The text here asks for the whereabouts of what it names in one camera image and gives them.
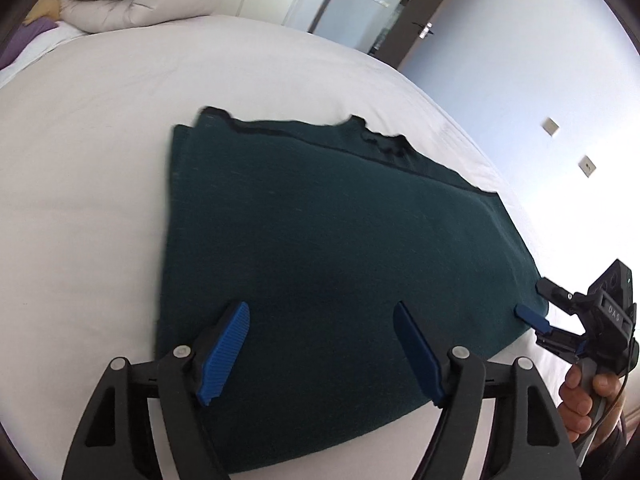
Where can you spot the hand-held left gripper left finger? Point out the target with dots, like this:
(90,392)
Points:
(225,350)

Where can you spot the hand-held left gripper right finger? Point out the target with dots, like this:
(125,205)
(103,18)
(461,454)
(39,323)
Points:
(417,350)

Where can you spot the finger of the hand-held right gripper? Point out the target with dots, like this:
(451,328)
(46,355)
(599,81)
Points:
(557,295)
(532,314)

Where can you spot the dark green sweater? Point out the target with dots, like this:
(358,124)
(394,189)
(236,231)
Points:
(325,260)

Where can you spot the person's right hand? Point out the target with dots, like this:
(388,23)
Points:
(577,400)

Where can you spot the bed with white sheet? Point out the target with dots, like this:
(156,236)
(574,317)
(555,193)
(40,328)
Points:
(110,160)

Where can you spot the dark brown door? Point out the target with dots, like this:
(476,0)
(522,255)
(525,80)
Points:
(430,10)

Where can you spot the white pillow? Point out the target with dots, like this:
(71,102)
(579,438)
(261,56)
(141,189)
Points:
(60,35)

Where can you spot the purple patterned pillow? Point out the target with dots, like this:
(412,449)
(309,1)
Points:
(25,40)

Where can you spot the yellow patterned pillow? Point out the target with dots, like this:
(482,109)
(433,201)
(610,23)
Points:
(45,10)

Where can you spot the wall socket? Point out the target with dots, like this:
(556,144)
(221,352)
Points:
(587,165)
(551,126)

